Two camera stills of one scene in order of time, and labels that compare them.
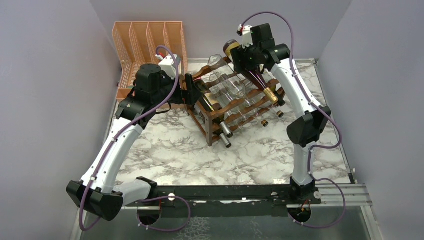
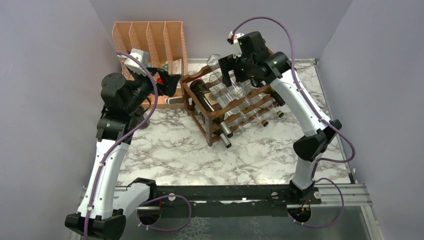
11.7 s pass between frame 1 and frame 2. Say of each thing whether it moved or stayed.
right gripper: moved
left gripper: moved
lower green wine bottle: stayed
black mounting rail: stayed
